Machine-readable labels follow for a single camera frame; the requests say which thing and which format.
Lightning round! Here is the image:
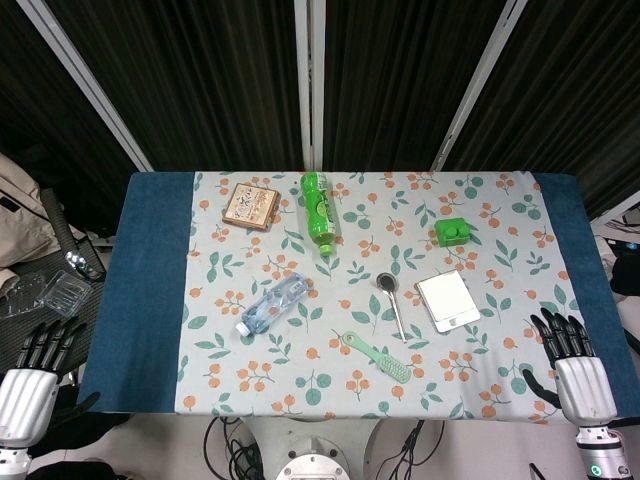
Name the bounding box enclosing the green scrubbing brush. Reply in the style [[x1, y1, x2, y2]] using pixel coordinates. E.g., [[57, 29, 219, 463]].
[[341, 329, 413, 385]]

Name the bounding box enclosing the green toy block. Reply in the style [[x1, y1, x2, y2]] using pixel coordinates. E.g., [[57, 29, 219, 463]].
[[433, 218, 470, 248]]

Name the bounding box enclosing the beige jacket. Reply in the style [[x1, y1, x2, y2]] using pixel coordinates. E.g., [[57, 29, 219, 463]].
[[0, 152, 86, 284]]

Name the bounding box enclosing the blue table cover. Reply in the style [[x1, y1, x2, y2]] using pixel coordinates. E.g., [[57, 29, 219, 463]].
[[76, 171, 640, 426]]

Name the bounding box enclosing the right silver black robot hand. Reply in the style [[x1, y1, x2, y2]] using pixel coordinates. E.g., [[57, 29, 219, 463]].
[[522, 308, 620, 429]]

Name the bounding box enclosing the floral tablecloth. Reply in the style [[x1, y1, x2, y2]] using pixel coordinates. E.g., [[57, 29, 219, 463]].
[[172, 171, 622, 426]]

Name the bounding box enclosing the silver white robot base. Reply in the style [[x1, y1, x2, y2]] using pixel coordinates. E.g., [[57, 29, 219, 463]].
[[243, 417, 387, 480]]

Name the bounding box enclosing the black cable bundle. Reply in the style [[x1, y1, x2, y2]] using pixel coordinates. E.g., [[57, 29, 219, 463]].
[[373, 419, 447, 480], [203, 417, 264, 480]]

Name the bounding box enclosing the clear plastic water bottle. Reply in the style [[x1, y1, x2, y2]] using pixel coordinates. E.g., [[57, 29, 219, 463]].
[[234, 272, 310, 337]]

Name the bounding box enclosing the brown square patterned box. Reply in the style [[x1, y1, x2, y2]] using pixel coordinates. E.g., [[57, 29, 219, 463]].
[[221, 182, 279, 232]]

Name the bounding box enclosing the silver kitchen scale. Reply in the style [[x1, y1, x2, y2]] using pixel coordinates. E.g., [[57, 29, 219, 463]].
[[414, 269, 482, 335]]

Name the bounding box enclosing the black chair with chrome joint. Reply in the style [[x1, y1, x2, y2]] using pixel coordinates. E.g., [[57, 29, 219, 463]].
[[0, 187, 107, 371]]

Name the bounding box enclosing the green plastic drink bottle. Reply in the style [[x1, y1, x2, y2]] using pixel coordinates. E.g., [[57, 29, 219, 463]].
[[299, 171, 343, 258]]

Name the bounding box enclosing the metal spoon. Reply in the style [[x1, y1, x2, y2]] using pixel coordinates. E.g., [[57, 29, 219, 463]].
[[375, 272, 409, 344]]

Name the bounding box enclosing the aluminium frame post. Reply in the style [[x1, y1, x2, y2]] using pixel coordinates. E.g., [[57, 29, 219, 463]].
[[14, 0, 153, 172], [431, 0, 527, 172], [293, 0, 327, 172]]

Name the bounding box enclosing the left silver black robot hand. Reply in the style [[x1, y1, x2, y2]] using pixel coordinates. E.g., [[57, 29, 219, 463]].
[[0, 318, 101, 449]]

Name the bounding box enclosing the clear plastic tray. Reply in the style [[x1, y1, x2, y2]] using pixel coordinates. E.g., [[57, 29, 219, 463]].
[[38, 269, 95, 318]]

